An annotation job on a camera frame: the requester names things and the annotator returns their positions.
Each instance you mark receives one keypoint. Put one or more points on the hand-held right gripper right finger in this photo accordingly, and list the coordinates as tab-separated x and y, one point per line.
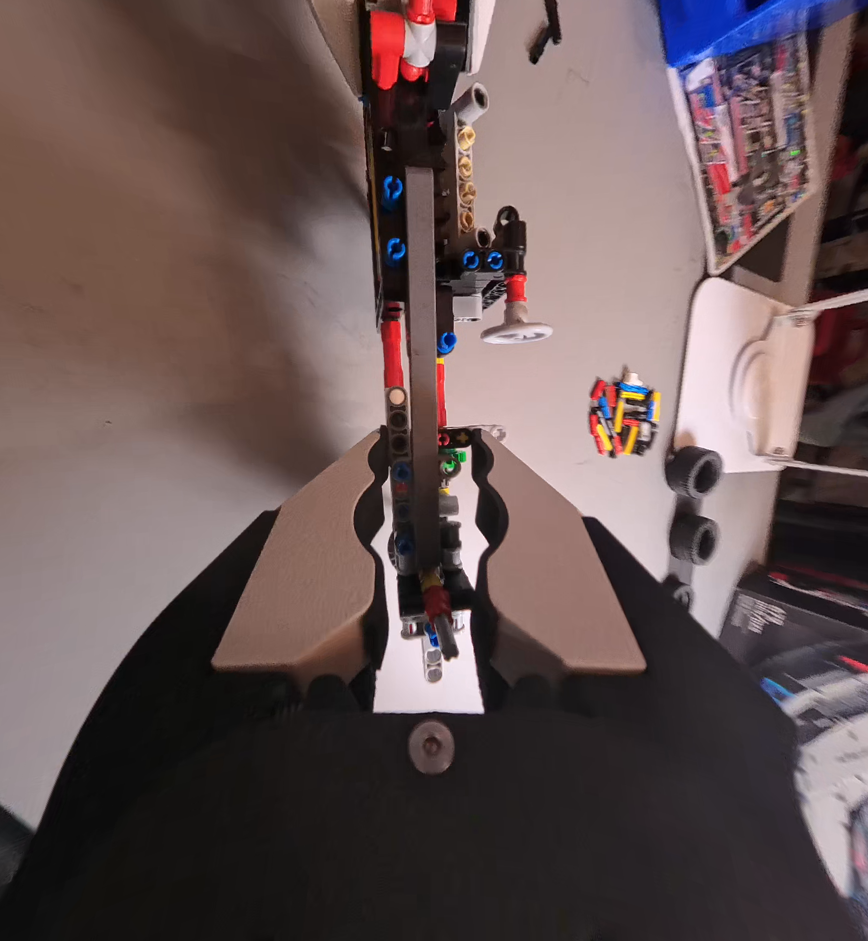
559	603

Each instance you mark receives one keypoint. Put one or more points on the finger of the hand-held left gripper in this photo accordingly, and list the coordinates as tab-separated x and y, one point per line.
480	29
340	37

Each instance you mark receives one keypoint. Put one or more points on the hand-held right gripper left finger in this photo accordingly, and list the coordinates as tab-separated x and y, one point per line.
302	588

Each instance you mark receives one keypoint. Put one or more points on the lego technic car chassis model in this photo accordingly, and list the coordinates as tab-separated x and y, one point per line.
421	294

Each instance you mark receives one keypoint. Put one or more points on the black rubber lego tire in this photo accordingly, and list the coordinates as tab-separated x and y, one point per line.
678	592
695	538
695	470

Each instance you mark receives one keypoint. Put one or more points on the pile of small lego pins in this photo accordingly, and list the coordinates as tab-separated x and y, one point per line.
625	417

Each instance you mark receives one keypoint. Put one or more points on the dark lego set box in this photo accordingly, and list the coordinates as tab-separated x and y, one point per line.
809	632

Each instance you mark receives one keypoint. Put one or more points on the lego instruction booklet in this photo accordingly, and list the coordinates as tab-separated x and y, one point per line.
754	147

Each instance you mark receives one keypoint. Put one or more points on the blue plastic bin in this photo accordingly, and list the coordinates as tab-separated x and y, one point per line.
728	26

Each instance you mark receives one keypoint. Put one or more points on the white plastic tray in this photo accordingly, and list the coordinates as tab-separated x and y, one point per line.
728	367

